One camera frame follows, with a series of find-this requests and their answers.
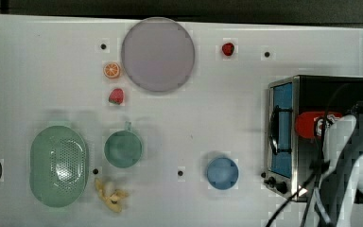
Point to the red ketchup bottle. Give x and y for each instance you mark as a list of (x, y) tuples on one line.
[(308, 124)]

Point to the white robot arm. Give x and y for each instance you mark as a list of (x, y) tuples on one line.
[(344, 178)]

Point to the black toaster oven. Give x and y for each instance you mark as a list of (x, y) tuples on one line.
[(288, 155)]

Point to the grey round plate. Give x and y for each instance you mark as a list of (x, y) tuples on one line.
[(158, 54)]

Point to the pink strawberry toy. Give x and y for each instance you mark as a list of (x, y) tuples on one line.
[(116, 96)]

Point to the green metal mug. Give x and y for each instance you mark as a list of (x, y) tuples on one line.
[(123, 149)]

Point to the blue bowl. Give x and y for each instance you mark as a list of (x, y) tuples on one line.
[(222, 173)]

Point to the red strawberry toy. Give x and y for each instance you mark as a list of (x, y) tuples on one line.
[(228, 49)]

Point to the orange slice toy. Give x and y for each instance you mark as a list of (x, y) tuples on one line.
[(112, 70)]

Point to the peeled banana toy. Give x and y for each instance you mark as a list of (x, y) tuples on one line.
[(110, 195)]

